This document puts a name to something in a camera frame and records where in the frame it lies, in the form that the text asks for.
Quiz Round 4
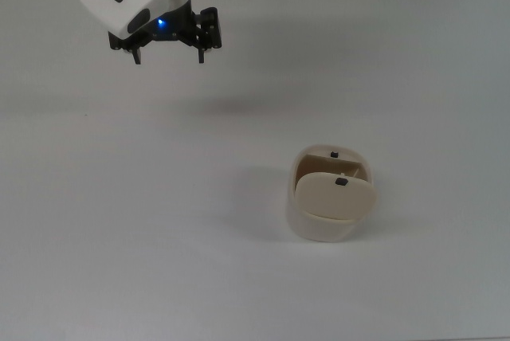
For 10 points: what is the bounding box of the cream trash bin lid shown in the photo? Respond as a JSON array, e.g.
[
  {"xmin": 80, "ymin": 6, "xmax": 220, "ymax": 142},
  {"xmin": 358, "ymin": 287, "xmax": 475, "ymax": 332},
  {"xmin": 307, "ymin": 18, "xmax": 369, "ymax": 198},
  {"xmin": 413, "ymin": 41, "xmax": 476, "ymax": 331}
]
[{"xmin": 293, "ymin": 172, "xmax": 379, "ymax": 223}]

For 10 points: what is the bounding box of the small white trash bin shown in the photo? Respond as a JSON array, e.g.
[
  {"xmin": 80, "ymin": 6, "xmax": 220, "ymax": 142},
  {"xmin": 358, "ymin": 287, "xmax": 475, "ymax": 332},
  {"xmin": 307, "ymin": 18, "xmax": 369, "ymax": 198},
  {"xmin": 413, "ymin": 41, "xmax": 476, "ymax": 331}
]
[{"xmin": 285, "ymin": 143, "xmax": 379, "ymax": 243}]

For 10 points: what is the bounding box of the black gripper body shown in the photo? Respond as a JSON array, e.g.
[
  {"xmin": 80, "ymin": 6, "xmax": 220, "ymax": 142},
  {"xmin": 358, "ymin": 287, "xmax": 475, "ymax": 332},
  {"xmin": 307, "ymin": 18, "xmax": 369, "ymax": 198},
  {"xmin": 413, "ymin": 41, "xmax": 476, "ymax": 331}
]
[{"xmin": 143, "ymin": 0, "xmax": 202, "ymax": 43}]

